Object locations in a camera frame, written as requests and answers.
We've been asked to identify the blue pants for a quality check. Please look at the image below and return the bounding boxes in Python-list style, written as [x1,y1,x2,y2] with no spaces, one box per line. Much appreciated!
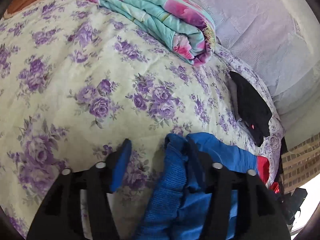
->
[132,132,258,239]

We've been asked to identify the red garment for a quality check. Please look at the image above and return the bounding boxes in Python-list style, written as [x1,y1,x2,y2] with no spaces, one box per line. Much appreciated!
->
[257,156,280,193]

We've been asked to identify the beige checked curtain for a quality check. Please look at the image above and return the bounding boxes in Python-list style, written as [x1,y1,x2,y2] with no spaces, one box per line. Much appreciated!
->
[281,133,320,194]

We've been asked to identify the folded black garment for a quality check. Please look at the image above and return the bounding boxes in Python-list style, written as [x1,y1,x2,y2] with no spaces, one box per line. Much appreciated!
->
[228,71,272,147]

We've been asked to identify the purple floral bedspread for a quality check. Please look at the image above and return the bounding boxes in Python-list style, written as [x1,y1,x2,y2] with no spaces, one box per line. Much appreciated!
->
[1,0,284,238]

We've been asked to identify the lavender lace headboard cover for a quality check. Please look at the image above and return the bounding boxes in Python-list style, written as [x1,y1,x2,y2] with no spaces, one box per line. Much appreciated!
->
[191,0,319,129]

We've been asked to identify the folded teal pink floral quilt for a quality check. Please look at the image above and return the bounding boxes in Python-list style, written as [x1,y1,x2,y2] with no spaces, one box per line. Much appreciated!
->
[89,0,216,66]

